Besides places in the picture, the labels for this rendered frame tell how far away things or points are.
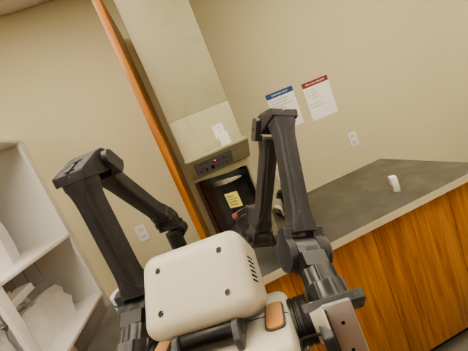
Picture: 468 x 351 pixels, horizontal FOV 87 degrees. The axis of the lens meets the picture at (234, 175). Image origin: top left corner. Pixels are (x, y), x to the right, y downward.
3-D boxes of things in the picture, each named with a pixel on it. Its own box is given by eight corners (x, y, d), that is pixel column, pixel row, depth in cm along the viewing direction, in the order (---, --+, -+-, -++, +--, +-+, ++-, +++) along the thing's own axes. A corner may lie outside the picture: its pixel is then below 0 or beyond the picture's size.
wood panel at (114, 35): (207, 238, 172) (116, 36, 149) (212, 237, 172) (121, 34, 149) (215, 273, 124) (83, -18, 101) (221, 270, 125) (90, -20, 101)
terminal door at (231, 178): (226, 250, 133) (196, 182, 126) (277, 245, 116) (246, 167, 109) (225, 251, 132) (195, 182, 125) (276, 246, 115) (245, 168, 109)
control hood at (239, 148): (192, 179, 126) (184, 161, 125) (249, 154, 130) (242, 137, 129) (192, 182, 115) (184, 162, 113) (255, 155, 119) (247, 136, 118)
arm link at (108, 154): (65, 175, 60) (104, 160, 58) (68, 158, 63) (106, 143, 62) (159, 232, 95) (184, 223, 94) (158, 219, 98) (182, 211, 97)
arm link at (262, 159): (257, 118, 71) (291, 120, 74) (251, 117, 77) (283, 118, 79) (247, 249, 83) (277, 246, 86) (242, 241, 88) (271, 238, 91)
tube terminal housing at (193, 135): (221, 242, 158) (170, 128, 146) (266, 220, 163) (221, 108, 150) (227, 258, 134) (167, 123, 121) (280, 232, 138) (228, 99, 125)
